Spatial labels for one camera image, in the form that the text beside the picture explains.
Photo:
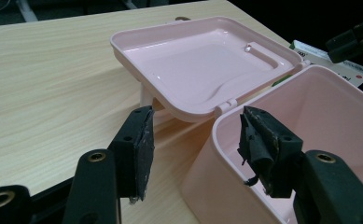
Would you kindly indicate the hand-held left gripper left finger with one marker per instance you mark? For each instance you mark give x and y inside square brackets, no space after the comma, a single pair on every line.
[132,149]

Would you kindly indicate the green and white carton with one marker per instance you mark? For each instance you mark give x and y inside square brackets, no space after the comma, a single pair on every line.
[350,70]

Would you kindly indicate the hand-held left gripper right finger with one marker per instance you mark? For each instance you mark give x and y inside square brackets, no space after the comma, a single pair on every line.
[272,146]

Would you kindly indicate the pink plastic storage box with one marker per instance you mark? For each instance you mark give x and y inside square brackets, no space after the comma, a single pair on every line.
[201,65]

